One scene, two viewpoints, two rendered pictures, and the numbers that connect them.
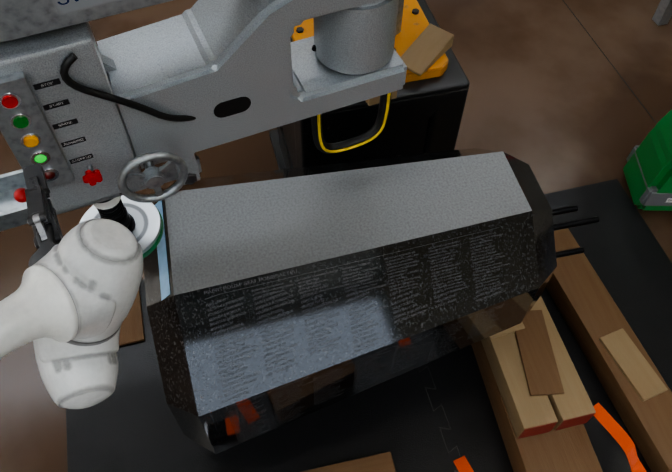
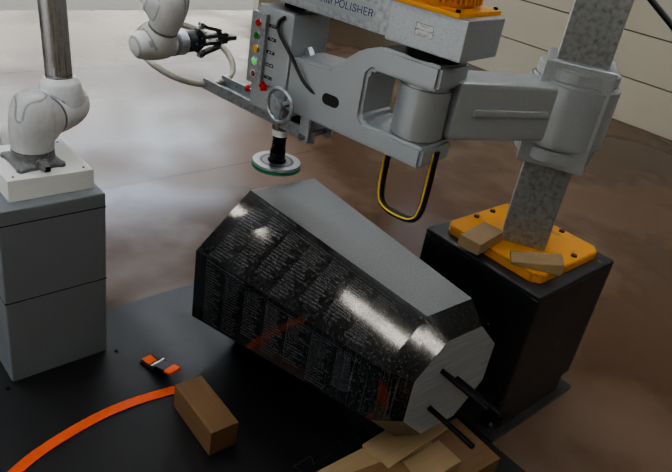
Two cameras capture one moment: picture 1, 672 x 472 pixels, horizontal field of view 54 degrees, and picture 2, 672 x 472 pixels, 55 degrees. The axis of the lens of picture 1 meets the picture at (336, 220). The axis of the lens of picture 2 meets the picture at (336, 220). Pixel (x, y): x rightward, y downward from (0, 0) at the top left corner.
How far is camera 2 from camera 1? 192 cm
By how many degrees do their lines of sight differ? 51
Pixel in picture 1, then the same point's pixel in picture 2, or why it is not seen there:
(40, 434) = (182, 277)
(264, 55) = (352, 77)
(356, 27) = (401, 96)
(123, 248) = not seen: outside the picture
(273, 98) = (348, 111)
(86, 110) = (279, 51)
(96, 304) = not seen: outside the picture
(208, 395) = (209, 245)
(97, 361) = (146, 36)
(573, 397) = not seen: outside the picture
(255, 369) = (233, 253)
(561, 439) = not seen: outside the picture
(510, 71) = not seen: outside the picture
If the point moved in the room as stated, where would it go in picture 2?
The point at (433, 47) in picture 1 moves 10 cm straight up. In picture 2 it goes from (541, 260) to (549, 239)
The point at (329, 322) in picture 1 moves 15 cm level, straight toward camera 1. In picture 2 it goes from (278, 265) to (240, 269)
